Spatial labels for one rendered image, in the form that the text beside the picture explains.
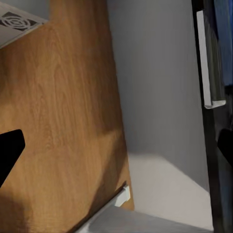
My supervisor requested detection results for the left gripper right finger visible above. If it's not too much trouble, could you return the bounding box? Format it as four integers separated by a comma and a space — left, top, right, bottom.
217, 129, 233, 167

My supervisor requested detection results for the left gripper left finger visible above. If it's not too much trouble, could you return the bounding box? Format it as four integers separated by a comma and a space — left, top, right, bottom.
0, 129, 25, 187

